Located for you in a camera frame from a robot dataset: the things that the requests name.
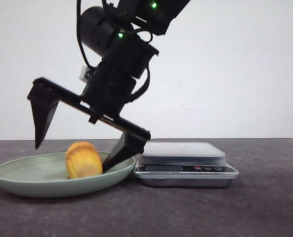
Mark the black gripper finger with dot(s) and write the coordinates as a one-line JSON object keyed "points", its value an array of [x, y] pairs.
{"points": [[43, 112], [128, 146]]}

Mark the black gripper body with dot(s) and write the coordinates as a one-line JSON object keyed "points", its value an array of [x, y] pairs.
{"points": [[109, 87]]}

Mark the yellow corn cob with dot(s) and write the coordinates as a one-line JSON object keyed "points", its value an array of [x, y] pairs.
{"points": [[83, 160]]}

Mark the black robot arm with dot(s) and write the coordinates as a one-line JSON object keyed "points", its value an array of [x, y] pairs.
{"points": [[113, 33]]}

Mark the silver digital kitchen scale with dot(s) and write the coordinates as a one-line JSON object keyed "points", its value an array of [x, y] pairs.
{"points": [[184, 164]]}

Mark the green shallow plate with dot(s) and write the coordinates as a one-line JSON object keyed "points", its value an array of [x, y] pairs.
{"points": [[46, 176]]}

